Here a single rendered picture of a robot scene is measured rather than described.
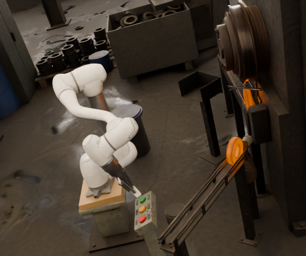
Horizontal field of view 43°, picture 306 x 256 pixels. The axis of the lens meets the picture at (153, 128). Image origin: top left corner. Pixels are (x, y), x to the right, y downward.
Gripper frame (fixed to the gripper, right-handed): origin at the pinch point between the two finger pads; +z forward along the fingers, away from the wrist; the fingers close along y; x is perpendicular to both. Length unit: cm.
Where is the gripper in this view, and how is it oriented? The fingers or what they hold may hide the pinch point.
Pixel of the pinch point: (135, 191)
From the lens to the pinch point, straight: 214.1
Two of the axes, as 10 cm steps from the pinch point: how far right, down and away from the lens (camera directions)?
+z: 5.6, 7.0, 4.4
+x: -8.3, 4.9, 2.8
